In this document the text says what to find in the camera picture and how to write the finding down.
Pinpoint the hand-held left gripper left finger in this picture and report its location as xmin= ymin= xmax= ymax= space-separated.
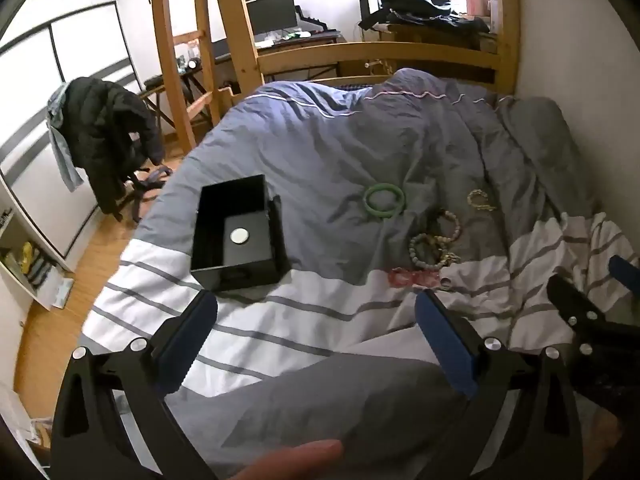
xmin=50 ymin=290 xmax=218 ymax=480

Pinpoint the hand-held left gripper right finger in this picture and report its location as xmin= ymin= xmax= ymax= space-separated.
xmin=415 ymin=289 xmax=586 ymax=480

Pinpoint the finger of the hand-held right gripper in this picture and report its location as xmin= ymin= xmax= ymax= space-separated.
xmin=546 ymin=275 xmax=607 ymax=333
xmin=607 ymin=255 xmax=640 ymax=292

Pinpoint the red bead bracelet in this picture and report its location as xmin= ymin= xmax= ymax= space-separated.
xmin=389 ymin=267 xmax=442 ymax=289

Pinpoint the black box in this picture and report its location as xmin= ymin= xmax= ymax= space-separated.
xmin=190 ymin=174 xmax=289 ymax=293

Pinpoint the white bead bracelet amber bead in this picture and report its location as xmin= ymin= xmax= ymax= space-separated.
xmin=408 ymin=232 xmax=462 ymax=269

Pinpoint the cream bead bracelet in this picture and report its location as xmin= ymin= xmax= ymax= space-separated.
xmin=432 ymin=209 xmax=464 ymax=244

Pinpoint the gold chain bracelet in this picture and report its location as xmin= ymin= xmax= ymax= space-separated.
xmin=467 ymin=188 xmax=499 ymax=212

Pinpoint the person's left hand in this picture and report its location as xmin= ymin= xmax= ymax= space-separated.
xmin=234 ymin=438 xmax=346 ymax=480

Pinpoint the grey pillow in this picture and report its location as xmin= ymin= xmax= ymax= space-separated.
xmin=495 ymin=95 xmax=597 ymax=221

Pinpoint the green jade bangle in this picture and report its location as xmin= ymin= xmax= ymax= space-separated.
xmin=363 ymin=184 xmax=405 ymax=219

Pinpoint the black office chair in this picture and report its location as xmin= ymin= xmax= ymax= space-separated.
xmin=102 ymin=130 xmax=174 ymax=222

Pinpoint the white open shelf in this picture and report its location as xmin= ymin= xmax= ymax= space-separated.
xmin=0 ymin=175 xmax=77 ymax=312

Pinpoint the black padded jacket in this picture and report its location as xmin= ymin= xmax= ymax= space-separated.
xmin=64 ymin=77 xmax=165 ymax=213

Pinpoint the grey and white striped blanket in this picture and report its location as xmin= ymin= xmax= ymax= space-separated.
xmin=80 ymin=67 xmax=626 ymax=480

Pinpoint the light blue garment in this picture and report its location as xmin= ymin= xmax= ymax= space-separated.
xmin=46 ymin=82 xmax=87 ymax=192

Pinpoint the wooden ladder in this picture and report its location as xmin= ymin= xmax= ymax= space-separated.
xmin=150 ymin=0 xmax=236 ymax=157

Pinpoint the wooden table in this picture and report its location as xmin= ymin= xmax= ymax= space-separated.
xmin=360 ymin=22 xmax=502 ymax=56

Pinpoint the white sliding door wardrobe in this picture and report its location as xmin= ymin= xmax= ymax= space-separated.
xmin=0 ymin=2 xmax=151 ymax=261

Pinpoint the dark computer desk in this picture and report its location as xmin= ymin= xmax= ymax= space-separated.
xmin=172 ymin=29 xmax=347 ymax=68

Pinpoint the pile of black clothes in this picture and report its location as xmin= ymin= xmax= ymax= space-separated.
xmin=358 ymin=0 xmax=492 ymax=37

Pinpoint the black computer monitor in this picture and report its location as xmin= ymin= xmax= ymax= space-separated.
xmin=245 ymin=0 xmax=300 ymax=37

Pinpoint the wooden bed frame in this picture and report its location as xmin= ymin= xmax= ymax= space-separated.
xmin=207 ymin=0 xmax=523 ymax=111

